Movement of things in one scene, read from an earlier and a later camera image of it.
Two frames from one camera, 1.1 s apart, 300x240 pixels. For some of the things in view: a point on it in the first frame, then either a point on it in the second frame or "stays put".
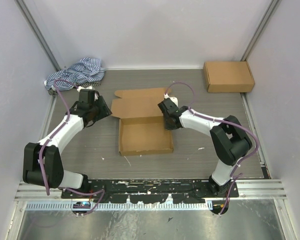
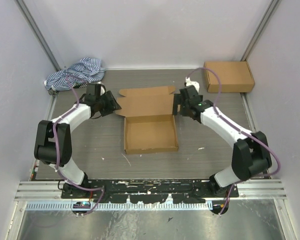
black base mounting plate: [181, 191] stays put
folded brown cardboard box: [228, 76] stays put
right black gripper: [169, 126] → [177, 100]
